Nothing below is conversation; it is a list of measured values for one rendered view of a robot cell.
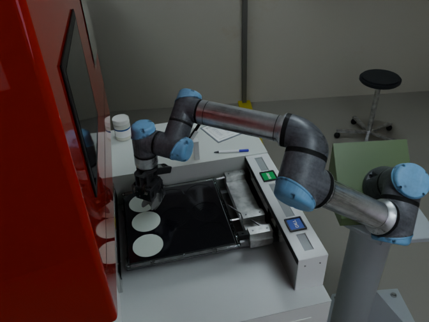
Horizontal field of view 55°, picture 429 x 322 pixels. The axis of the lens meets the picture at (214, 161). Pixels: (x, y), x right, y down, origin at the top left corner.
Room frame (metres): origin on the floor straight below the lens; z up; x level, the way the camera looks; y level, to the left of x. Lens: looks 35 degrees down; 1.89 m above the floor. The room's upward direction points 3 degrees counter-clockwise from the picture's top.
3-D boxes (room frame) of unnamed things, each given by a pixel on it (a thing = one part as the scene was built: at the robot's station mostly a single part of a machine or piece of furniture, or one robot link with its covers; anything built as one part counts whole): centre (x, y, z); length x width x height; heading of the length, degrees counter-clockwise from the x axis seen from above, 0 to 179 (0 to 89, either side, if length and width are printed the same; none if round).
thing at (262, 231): (0.98, -0.14, 0.89); 0.08 x 0.03 x 0.03; 101
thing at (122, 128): (1.51, 0.39, 1.01); 0.07 x 0.07 x 0.10
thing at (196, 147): (1.33, 0.09, 1.03); 0.06 x 0.04 x 0.13; 101
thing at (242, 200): (1.13, -0.11, 0.87); 0.36 x 0.08 x 0.03; 11
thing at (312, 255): (1.07, -0.22, 0.89); 0.55 x 0.09 x 0.14; 11
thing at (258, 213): (1.06, -0.13, 0.89); 0.08 x 0.03 x 0.03; 101
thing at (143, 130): (1.08, 0.21, 1.22); 0.09 x 0.08 x 0.11; 66
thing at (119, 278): (1.01, 0.35, 0.89); 0.44 x 0.02 x 0.10; 11
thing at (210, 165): (1.46, 0.13, 0.89); 0.62 x 0.35 x 0.14; 101
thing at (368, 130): (2.89, -1.28, 0.28); 0.53 x 0.51 x 0.56; 172
